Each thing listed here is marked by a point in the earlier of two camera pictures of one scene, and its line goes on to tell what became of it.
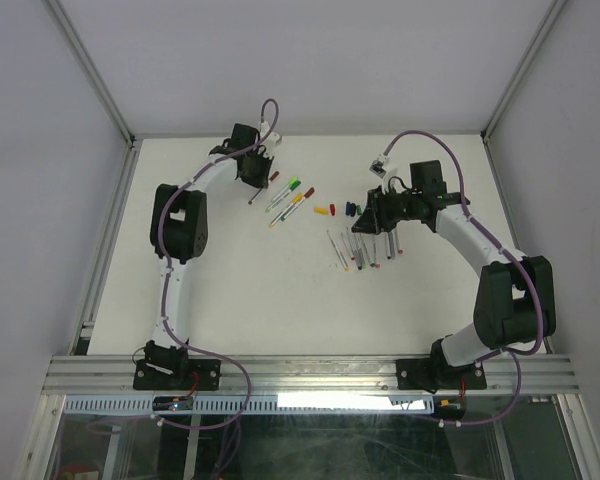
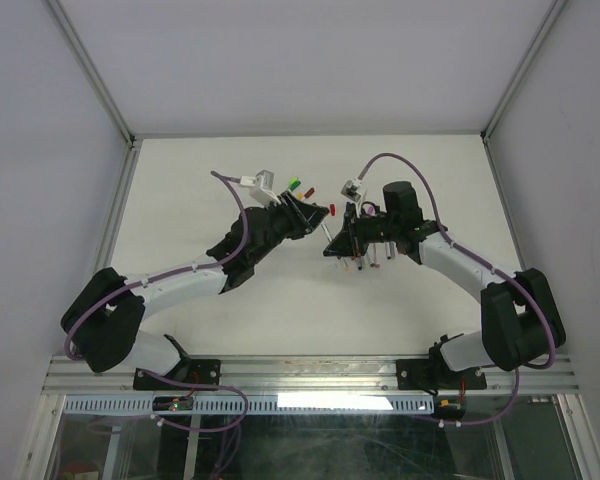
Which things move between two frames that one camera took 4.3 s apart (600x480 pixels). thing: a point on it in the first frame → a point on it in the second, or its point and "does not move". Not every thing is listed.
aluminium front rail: (89, 376) does not move
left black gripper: (261, 180) → (299, 224)
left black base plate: (177, 374) does not move
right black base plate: (424, 375) does not move
